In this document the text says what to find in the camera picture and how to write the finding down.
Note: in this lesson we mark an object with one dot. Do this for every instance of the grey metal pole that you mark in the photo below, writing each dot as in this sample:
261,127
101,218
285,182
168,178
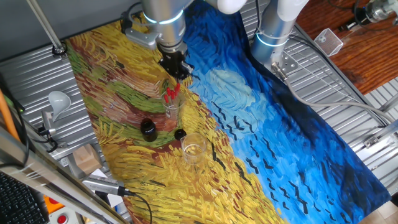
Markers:
46,28

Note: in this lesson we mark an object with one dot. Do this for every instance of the orange pole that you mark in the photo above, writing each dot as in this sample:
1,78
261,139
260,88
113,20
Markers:
6,115

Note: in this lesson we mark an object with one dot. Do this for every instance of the aluminium profile bracket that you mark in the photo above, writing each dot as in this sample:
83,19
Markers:
381,135

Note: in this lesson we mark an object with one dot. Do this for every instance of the brown glass bottle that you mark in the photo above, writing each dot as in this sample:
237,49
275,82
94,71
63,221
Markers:
149,132

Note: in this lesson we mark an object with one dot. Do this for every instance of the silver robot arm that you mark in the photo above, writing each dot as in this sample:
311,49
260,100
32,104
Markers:
168,15

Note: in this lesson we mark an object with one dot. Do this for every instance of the aluminium profile bar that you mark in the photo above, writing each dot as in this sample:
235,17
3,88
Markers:
388,104

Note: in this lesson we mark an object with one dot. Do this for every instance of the clear beaker with liquid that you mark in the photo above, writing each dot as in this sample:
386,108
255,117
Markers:
193,155

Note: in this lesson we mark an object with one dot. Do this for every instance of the clear dropper beaker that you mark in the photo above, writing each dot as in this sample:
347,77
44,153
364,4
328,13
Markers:
174,114

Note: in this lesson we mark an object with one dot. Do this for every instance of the painted wheatfield print cloth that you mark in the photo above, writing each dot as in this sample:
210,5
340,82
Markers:
280,140

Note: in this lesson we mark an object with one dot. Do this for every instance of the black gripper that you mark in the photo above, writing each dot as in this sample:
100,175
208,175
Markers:
172,59

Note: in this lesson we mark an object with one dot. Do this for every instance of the silver depth camera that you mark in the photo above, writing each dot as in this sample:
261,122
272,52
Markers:
102,185
48,119

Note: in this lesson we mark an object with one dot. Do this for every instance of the black bottle cap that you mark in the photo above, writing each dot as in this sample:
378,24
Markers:
180,134

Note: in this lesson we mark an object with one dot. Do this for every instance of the clear plastic box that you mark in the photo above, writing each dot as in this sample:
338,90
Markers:
329,43

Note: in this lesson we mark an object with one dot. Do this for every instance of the orange box red button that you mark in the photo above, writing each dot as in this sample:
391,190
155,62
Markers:
51,203

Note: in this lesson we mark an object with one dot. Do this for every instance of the small black white ball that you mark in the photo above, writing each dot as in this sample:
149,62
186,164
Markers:
321,39

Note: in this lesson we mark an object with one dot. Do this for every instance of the small cardboard box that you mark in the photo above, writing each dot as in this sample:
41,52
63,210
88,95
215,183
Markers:
87,158

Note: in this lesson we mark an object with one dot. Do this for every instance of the black keyboard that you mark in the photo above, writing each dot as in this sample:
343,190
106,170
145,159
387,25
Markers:
18,202

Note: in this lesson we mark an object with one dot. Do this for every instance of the white plastic funnel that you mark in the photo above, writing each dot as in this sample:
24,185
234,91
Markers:
59,101

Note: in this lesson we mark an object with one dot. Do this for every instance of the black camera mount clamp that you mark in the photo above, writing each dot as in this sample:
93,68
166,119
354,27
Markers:
46,132

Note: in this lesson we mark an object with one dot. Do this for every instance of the silver bracket with black connector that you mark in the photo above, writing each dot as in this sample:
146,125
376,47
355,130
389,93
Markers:
140,37

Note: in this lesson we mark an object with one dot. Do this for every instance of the grey box red button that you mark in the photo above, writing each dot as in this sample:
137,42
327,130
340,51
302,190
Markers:
62,217

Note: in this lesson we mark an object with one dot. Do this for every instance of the red bulb glass dropper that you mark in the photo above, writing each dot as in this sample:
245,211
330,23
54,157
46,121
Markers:
172,95
178,86
168,91
175,91
166,98

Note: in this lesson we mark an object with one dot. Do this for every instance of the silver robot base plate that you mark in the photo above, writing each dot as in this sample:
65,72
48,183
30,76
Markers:
287,63

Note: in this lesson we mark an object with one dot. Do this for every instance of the aluminium frame beam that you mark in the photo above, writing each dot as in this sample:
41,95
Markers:
31,168

